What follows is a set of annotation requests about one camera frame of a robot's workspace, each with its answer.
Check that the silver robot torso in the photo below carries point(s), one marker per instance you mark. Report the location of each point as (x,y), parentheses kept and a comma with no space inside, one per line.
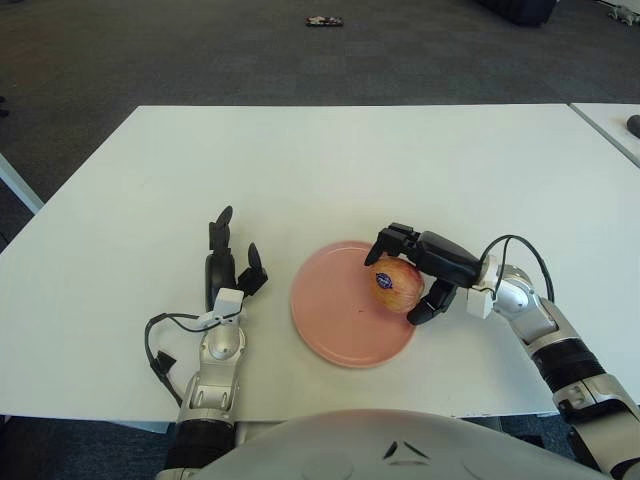
(325,445)

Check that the black chair caster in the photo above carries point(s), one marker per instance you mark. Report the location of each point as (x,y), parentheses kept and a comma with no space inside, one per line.
(3,106)

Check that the white neighbouring table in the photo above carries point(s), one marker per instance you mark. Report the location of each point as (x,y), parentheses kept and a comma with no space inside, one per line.
(615,125)
(20,187)

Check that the dark blue bulky object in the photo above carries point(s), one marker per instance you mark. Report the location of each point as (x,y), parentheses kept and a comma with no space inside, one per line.
(525,11)

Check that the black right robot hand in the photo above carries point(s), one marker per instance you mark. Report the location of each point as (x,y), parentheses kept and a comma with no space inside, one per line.
(442,260)

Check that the small black red floor object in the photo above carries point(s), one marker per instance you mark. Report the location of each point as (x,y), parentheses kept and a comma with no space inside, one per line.
(324,21)

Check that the pink round plate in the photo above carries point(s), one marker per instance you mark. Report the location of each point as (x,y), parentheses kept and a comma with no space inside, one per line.
(330,310)

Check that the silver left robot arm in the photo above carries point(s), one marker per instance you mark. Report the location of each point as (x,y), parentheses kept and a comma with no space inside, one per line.
(217,360)

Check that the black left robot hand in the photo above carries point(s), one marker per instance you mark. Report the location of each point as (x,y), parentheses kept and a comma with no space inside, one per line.
(220,272)

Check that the small grey floor toy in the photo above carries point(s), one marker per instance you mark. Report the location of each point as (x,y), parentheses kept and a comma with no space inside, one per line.
(625,12)

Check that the red yellow apple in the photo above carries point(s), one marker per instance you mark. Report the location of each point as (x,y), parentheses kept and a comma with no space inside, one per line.
(395,285)

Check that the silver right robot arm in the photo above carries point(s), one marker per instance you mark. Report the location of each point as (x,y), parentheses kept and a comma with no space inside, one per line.
(560,340)

